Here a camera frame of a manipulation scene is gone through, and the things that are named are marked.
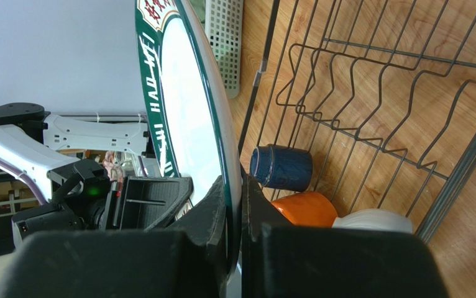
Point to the dark blue mug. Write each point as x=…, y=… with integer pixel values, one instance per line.
x=281, y=167

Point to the white ribbed bowl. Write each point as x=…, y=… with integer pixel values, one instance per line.
x=375, y=220

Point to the orange mug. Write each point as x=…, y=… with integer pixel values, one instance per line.
x=307, y=209

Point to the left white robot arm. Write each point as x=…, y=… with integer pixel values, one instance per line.
x=34, y=141

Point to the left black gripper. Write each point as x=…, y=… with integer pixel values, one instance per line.
x=83, y=199

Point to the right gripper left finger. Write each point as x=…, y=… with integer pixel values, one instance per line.
x=186, y=259

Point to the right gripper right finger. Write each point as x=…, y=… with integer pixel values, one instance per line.
x=280, y=259

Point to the white plastic basket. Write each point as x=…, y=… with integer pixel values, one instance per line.
x=223, y=26

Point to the black wire dish rack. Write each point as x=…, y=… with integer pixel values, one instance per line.
x=381, y=94

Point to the white green-rimmed round plate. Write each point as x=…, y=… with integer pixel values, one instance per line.
x=189, y=117

